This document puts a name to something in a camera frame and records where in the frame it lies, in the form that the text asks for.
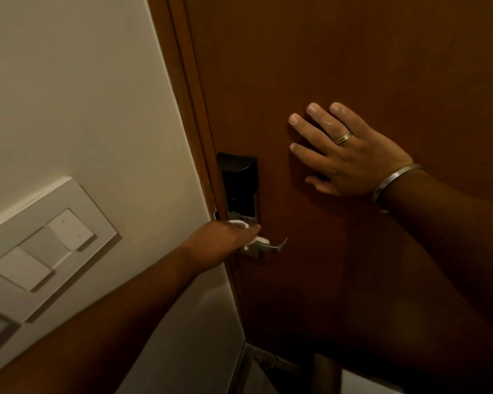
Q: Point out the brown wooden door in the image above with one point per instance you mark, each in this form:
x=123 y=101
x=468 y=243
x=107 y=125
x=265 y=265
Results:
x=394 y=57

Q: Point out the person's right forearm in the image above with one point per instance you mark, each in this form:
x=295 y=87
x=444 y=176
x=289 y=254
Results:
x=456 y=262

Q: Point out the person's right middle finger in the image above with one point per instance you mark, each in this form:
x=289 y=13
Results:
x=312 y=131

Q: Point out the white cleaning cloth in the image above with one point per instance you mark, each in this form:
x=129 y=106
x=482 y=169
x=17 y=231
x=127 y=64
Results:
x=259 y=241

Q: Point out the silver metal bangle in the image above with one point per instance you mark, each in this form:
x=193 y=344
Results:
x=390 y=178

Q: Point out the white wall switch plate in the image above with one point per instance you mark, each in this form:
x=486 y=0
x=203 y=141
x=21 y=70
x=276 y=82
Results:
x=33 y=242

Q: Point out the person's left fingers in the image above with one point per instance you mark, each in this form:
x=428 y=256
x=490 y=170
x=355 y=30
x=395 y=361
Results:
x=249 y=235

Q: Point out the white rocker switch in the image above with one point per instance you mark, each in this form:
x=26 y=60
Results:
x=45 y=246
x=20 y=268
x=70 y=228

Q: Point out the person's left hand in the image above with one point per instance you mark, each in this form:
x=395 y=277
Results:
x=217 y=246

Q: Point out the black electronic door lock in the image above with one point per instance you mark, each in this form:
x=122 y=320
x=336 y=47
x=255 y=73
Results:
x=238 y=184

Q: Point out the person's left forearm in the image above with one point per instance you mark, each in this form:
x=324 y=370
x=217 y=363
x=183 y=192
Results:
x=94 y=324

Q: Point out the person's right thumb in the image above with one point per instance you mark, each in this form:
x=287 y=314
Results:
x=320 y=185

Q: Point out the person's right little finger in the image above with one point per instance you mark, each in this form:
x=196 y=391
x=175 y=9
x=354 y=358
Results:
x=349 y=116

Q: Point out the silver metal door lever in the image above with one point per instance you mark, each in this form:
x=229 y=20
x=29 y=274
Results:
x=271 y=248

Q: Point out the brown wooden door frame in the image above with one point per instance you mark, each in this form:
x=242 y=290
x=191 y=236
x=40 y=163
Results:
x=176 y=57

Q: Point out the person's right hand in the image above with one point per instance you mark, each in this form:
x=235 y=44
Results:
x=353 y=159

